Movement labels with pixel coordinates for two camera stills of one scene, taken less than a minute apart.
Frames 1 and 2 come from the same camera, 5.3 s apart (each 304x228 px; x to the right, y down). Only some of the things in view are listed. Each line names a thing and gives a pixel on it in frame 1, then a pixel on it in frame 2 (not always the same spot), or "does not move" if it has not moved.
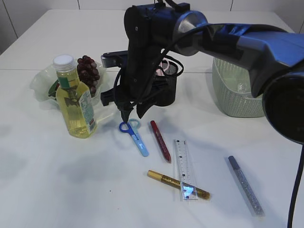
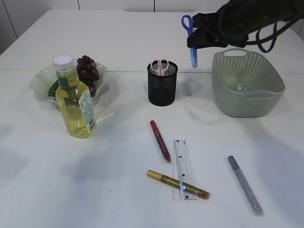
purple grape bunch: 88,72 does not move
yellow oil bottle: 77,102 does not move
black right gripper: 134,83 -> 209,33
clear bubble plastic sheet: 242,87 does not move
